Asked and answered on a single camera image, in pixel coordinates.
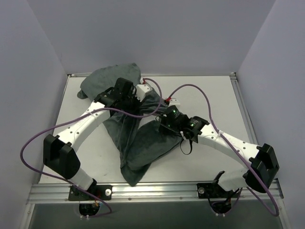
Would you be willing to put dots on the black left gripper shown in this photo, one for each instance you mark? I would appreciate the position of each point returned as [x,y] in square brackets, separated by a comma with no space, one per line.
[133,102]

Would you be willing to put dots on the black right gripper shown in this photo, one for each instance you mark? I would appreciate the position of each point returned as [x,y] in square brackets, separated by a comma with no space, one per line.
[164,123]

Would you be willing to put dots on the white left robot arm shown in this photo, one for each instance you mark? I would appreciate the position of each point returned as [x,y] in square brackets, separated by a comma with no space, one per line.
[59,152]

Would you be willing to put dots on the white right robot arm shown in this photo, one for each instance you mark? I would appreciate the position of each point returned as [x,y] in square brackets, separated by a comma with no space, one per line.
[200,131]

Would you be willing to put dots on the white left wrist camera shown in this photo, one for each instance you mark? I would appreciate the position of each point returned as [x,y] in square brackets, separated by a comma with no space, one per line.
[141,91]

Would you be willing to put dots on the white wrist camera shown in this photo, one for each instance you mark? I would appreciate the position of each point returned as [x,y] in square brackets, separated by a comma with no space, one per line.
[172,101]
[141,91]

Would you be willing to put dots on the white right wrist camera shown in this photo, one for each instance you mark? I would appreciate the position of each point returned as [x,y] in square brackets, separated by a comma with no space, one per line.
[172,101]

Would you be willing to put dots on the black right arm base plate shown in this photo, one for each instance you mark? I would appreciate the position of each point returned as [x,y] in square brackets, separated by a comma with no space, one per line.
[212,190]

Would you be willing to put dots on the aluminium table edge rail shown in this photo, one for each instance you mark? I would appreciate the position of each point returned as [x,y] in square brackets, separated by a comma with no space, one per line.
[247,119]

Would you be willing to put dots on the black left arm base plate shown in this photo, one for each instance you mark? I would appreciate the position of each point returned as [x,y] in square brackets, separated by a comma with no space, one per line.
[103,192]

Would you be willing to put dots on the aluminium front mounting rail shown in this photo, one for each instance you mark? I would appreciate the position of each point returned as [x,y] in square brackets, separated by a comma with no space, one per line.
[121,193]

